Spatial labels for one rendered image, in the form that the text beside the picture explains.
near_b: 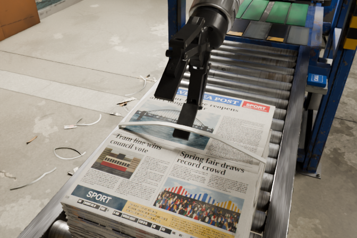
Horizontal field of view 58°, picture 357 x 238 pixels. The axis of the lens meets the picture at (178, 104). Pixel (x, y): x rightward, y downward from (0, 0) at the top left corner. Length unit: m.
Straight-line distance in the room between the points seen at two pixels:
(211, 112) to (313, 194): 1.41
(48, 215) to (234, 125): 0.48
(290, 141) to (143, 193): 0.60
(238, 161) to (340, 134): 1.98
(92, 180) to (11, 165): 1.74
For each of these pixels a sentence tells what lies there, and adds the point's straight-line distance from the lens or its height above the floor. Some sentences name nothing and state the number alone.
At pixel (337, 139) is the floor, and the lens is 2.47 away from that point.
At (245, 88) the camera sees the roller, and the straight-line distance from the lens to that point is 1.27.
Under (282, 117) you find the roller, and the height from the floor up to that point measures 0.79.
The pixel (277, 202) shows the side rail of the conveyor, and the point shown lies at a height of 0.80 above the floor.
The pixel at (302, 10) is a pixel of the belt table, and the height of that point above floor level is 0.80.
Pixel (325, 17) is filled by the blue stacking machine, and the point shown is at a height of 0.22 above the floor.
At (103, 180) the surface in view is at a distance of 0.56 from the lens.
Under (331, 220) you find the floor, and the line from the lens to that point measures 1.95.
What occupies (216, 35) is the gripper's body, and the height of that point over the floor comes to 1.21.
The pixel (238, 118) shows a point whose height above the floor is 1.04.
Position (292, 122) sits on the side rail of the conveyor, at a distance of 1.11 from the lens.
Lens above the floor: 1.43
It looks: 34 degrees down
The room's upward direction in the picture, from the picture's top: straight up
